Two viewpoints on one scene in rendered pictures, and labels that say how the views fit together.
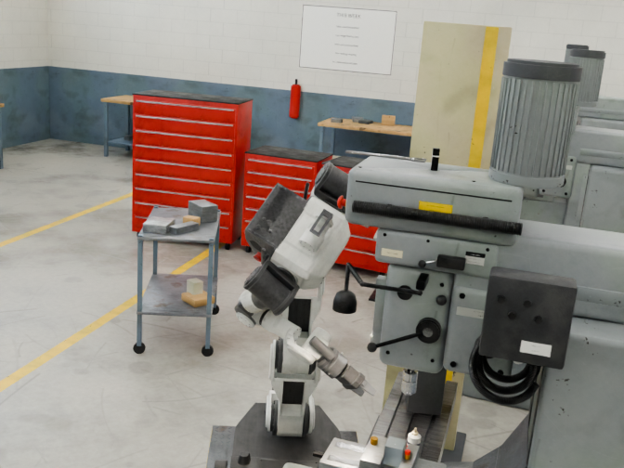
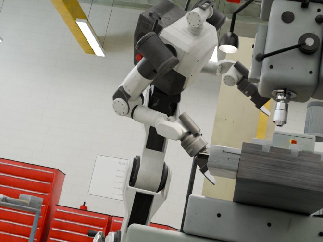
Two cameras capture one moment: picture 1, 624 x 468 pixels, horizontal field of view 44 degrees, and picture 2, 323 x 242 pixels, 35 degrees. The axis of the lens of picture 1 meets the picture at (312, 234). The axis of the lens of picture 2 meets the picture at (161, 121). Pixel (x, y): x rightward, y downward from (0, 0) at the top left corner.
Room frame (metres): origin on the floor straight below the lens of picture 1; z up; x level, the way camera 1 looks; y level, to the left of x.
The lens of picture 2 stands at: (0.50, 0.24, 0.70)
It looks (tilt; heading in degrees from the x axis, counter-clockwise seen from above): 14 degrees up; 354
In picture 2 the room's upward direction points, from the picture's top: 11 degrees clockwise
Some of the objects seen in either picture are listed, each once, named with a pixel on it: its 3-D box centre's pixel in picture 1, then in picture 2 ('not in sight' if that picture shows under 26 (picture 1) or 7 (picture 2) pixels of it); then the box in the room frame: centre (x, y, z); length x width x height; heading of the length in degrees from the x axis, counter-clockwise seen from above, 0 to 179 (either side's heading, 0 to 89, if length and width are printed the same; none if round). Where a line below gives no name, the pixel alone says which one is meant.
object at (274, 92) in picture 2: not in sight; (283, 93); (2.13, -0.33, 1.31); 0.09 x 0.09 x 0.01
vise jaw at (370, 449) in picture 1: (375, 454); (260, 151); (2.00, -0.23, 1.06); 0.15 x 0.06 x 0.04; 163
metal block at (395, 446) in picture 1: (395, 451); (279, 146); (1.98, -0.29, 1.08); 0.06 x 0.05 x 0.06; 163
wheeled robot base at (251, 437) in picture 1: (288, 435); not in sight; (2.85, 0.04, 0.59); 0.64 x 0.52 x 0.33; 3
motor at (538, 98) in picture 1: (534, 122); not in sight; (2.07, -0.57, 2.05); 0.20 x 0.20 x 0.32
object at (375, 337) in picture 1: (381, 310); (257, 53); (2.16, -0.22, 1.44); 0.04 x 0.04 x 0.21; 75
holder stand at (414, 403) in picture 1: (425, 374); not in sight; (2.54, -0.45, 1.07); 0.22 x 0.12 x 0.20; 176
